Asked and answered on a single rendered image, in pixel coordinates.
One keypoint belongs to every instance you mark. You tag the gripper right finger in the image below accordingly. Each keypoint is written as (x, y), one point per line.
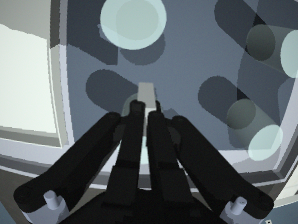
(225, 191)

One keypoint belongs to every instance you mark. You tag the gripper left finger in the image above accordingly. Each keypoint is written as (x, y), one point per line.
(49, 197)

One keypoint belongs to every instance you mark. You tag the white rectangular tray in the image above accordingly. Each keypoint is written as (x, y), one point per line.
(27, 113)

